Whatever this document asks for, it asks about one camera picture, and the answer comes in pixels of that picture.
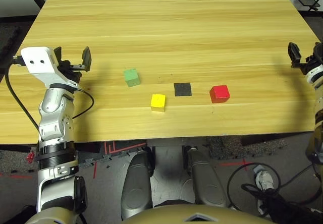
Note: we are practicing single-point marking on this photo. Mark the silver robot leg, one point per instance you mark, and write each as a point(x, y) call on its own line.
point(136, 183)
point(204, 178)

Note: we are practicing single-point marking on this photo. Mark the black stand base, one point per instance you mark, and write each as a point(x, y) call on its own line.
point(306, 0)

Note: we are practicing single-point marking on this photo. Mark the yellow wooden block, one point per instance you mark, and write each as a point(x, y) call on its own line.
point(158, 102)

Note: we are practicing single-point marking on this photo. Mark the speckled grey floor mat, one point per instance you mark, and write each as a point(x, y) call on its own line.
point(227, 145)

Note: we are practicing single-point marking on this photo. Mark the red tape strip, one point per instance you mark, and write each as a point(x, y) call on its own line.
point(95, 171)

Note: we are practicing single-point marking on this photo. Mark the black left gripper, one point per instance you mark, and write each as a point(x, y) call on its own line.
point(70, 74)

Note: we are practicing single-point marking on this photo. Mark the red tape cross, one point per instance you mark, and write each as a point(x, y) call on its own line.
point(234, 164)

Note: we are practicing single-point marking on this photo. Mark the black square marker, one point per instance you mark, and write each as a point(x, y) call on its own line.
point(182, 89)

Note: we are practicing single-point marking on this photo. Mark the green wooden block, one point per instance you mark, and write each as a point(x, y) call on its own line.
point(131, 77)

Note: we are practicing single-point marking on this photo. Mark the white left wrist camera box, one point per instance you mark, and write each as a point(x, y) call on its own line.
point(38, 62)

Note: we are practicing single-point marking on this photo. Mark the silver left robot leg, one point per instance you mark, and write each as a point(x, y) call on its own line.
point(136, 183)

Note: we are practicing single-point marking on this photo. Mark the black foam mat red lines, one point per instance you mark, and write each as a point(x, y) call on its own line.
point(121, 147)

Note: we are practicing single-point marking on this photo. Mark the small grey box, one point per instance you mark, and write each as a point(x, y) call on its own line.
point(258, 169)

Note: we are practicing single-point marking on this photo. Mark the silver right robot leg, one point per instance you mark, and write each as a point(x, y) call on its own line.
point(204, 178)

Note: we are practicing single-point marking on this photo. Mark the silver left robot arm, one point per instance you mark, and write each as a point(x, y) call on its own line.
point(54, 123)

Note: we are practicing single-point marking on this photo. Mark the white bystander shoe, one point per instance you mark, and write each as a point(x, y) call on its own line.
point(261, 206)
point(266, 179)

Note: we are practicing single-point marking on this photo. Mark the gold robot torso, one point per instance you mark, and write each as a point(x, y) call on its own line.
point(164, 215)

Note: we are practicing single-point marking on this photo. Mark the red wooden block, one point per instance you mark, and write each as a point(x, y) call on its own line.
point(219, 94)

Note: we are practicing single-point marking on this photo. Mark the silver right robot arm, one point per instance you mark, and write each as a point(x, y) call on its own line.
point(318, 95)

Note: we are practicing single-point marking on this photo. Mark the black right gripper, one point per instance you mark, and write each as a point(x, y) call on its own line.
point(309, 63)

